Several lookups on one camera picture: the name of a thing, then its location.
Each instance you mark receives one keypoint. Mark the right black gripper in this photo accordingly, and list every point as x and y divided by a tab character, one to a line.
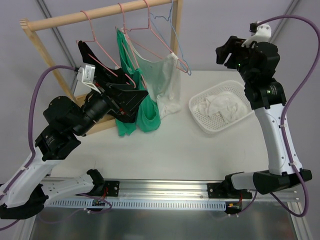
231	53

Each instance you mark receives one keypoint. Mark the green tank top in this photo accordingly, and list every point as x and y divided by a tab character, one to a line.
147	118

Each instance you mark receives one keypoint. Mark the wooden clothes rack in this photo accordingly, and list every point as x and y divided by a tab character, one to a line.
32	27

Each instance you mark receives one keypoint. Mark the black tank top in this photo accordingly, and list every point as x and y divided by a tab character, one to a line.
104	75

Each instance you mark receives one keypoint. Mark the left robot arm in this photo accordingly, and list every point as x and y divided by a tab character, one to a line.
24	196

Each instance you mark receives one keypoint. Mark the white perforated plastic basket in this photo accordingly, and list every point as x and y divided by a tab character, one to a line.
217	124

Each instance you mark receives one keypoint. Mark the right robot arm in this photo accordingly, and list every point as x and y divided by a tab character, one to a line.
268	101

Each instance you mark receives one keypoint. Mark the white tank top on pink hanger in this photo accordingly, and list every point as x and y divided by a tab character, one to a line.
163	81

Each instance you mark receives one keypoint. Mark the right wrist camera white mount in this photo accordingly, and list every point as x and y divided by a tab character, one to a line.
259	33

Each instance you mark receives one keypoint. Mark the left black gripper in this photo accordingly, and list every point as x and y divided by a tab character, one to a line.
110	100

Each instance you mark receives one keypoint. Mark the white slotted cable duct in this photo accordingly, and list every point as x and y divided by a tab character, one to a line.
141	204

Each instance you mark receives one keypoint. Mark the blue wire hanger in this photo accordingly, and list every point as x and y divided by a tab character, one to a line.
174	19

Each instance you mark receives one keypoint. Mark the pink wire hanger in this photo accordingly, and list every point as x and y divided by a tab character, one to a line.
128	58
160	41
95	40

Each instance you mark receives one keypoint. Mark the white tank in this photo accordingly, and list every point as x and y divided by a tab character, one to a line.
226	104
163	81

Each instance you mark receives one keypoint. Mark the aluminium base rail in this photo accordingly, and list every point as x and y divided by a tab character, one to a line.
172	190

